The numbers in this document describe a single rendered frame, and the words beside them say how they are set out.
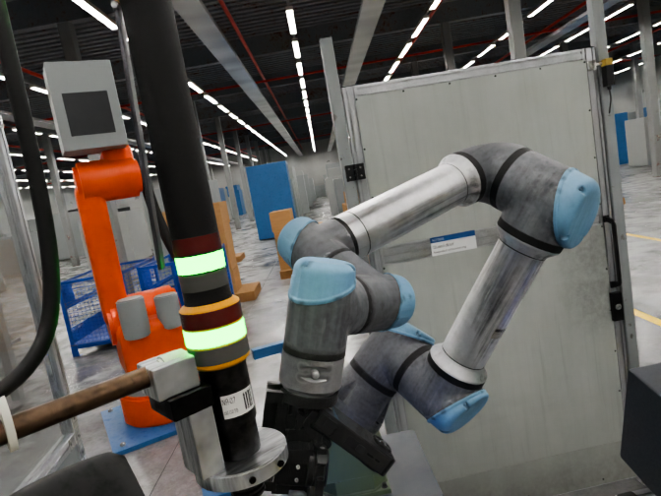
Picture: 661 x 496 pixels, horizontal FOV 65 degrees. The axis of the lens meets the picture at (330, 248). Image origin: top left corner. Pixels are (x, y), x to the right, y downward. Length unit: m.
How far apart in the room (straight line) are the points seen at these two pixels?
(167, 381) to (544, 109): 2.24
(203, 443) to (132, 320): 3.73
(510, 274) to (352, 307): 0.39
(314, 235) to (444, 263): 1.60
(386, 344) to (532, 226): 0.38
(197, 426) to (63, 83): 3.97
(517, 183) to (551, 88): 1.61
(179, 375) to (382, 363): 0.75
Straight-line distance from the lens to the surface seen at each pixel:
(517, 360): 2.54
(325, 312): 0.58
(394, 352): 1.07
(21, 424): 0.35
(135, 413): 4.40
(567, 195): 0.88
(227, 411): 0.39
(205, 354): 0.37
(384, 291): 0.66
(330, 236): 0.74
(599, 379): 2.75
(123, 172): 4.29
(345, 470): 1.14
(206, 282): 0.37
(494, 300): 0.95
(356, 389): 1.09
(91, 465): 0.56
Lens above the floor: 1.64
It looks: 7 degrees down
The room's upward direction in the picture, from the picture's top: 10 degrees counter-clockwise
